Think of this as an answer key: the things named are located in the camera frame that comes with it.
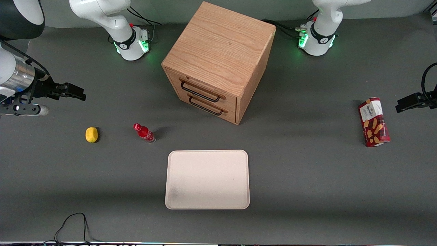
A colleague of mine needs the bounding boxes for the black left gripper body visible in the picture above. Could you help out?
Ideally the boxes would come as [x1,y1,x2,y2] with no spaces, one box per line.
[423,92,437,110]

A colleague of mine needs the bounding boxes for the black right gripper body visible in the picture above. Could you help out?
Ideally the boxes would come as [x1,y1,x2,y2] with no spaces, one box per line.
[21,73,58,104]

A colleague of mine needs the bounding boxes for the red coke bottle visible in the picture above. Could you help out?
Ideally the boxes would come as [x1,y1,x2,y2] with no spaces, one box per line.
[133,123,157,144]

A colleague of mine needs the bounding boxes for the beige plastic tray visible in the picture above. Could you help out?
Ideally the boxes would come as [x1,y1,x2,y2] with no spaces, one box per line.
[165,150,250,210]

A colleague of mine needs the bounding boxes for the red shortbread biscuit box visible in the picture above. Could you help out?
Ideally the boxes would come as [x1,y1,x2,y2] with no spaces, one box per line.
[358,97,391,148]

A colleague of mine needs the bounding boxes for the yellow lemon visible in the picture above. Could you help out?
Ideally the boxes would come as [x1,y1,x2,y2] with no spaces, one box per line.
[85,127,99,143]

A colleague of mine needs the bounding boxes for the wooden drawer cabinet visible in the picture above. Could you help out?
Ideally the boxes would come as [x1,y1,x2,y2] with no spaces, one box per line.
[161,1,276,125]

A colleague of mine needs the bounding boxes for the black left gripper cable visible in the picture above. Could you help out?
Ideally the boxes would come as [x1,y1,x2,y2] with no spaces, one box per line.
[421,63,437,100]

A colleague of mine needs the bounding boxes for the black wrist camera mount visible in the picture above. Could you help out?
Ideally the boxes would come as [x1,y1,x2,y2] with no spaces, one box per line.
[0,104,50,117]

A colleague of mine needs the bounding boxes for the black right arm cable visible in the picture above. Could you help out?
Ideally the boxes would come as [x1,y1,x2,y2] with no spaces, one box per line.
[0,39,51,77]

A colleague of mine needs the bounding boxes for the black right arm base cables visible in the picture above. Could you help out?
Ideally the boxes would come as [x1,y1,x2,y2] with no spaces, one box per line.
[126,6,162,45]

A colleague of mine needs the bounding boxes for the black arm base cables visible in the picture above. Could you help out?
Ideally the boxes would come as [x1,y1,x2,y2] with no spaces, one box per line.
[261,10,320,40]
[126,6,162,45]

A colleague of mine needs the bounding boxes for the black cable loop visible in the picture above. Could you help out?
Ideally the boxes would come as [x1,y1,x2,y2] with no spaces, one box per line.
[54,213,100,245]

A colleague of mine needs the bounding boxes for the wooden drawer black handle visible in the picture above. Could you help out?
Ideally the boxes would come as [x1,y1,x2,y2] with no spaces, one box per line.
[166,68,238,112]
[169,90,237,124]

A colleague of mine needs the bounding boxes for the black left arm base cables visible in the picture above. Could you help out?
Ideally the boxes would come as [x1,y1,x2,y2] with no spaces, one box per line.
[261,10,320,40]

